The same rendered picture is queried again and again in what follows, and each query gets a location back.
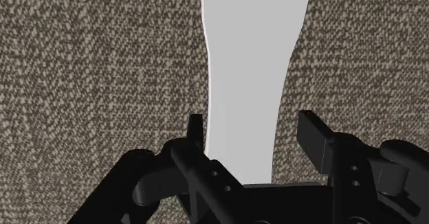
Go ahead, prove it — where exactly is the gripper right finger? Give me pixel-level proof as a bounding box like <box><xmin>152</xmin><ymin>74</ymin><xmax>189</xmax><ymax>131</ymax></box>
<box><xmin>296</xmin><ymin>109</ymin><xmax>429</xmax><ymax>224</ymax></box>

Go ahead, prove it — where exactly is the pale grey long flat object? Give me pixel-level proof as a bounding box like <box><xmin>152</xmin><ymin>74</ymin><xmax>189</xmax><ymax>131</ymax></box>
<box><xmin>199</xmin><ymin>0</ymin><xmax>312</xmax><ymax>186</ymax></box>

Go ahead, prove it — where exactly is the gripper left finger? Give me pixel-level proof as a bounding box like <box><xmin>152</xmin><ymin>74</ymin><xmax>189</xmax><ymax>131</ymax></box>
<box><xmin>67</xmin><ymin>113</ymin><xmax>250</xmax><ymax>224</ymax></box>

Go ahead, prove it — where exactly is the beige woven fabric furniture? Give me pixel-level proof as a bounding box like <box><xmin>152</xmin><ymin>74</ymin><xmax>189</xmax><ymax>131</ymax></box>
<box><xmin>0</xmin><ymin>0</ymin><xmax>429</xmax><ymax>224</ymax></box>

